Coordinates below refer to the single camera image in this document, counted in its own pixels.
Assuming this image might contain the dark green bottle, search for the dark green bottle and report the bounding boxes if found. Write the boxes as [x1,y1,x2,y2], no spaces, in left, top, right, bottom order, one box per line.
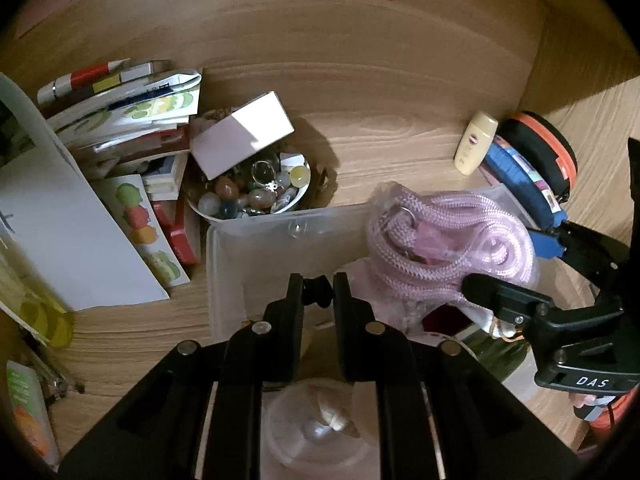
[422,303,532,384]

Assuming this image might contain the pearly spiral seashell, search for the pearly spiral seashell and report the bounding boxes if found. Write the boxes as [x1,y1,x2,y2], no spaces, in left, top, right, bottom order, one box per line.
[302,387,360,444]

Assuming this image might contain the white round puff container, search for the white round puff container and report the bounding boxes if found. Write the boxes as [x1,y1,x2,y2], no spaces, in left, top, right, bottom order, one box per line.
[262,378,371,474]

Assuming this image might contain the pink rope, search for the pink rope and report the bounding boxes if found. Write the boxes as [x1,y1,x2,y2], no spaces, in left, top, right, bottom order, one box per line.
[364,180,542,311]

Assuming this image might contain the small black clip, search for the small black clip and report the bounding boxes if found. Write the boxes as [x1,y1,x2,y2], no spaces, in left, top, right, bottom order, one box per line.
[302,275,333,309]

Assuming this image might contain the beige puff container purple sticker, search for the beige puff container purple sticker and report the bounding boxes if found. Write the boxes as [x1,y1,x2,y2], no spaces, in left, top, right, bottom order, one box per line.
[338,257,420,334]

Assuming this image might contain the orange sleeve forearm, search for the orange sleeve forearm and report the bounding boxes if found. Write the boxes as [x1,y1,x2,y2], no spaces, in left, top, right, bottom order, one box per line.
[574,388,639,445]

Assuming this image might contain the person's right hand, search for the person's right hand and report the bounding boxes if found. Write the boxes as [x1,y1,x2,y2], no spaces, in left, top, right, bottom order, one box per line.
[568,392,598,408]

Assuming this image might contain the blue zip pouch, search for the blue zip pouch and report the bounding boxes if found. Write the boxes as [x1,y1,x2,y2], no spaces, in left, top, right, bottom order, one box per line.
[484,136,567,231]

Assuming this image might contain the black orange round case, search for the black orange round case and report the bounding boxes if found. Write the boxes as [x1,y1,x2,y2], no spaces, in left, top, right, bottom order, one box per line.
[497,110,578,203]

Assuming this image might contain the cream small bottle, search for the cream small bottle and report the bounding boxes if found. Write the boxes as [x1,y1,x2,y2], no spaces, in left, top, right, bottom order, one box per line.
[454,110,499,176]

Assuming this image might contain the black hair clips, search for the black hair clips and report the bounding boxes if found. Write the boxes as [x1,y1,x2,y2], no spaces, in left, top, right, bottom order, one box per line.
[19,328,87,401]

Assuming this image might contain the clear plastic storage bin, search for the clear plastic storage bin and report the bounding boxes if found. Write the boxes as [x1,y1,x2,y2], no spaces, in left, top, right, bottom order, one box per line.
[204,184,547,480]

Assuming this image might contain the green orange tube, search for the green orange tube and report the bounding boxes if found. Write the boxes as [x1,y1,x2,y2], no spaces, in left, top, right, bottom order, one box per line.
[6,361,60,468]

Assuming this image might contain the yellow-green spray bottle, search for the yellow-green spray bottle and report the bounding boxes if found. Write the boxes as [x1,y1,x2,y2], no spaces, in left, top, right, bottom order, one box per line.
[1,240,74,349]

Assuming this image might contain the red small box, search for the red small box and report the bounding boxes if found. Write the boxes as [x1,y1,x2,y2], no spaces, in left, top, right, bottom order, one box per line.
[152,196,202,266]

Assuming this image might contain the fruit pattern booklet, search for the fruit pattern booklet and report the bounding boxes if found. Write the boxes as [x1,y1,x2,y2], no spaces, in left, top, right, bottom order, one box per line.
[92,174,190,288]

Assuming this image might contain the glass bowl of stones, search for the glass bowl of stones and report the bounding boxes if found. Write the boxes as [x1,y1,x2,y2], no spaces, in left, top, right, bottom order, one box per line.
[184,109,314,226]

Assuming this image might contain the white folded paper stand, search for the white folded paper stand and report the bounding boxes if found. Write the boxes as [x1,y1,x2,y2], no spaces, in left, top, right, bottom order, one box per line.
[1,76,169,311]

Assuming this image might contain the pink white small box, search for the pink white small box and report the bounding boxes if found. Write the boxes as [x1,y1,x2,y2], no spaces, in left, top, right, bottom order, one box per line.
[190,91,294,180]

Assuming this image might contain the stack of booklets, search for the stack of booklets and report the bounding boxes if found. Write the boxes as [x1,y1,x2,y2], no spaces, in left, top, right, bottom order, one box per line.
[36,58,202,200]

